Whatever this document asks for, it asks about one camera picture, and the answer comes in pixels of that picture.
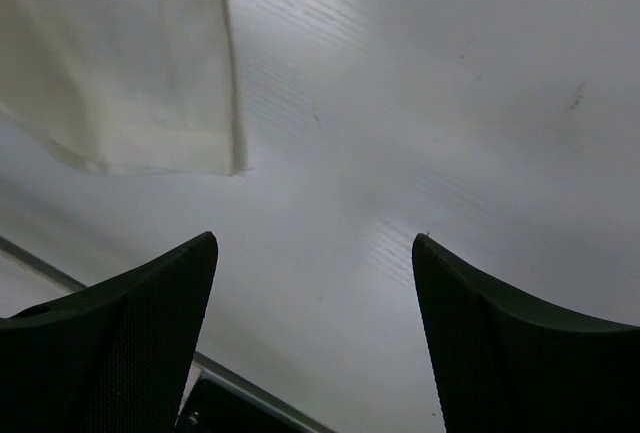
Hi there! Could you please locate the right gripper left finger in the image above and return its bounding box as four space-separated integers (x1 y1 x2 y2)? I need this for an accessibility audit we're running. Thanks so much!
1 232 218 432

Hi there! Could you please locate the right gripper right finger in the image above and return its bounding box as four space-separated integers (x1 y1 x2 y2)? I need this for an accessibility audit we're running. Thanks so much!
412 234 639 432

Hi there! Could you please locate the white pleated skirt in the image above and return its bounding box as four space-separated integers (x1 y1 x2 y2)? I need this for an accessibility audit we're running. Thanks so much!
1 0 247 176

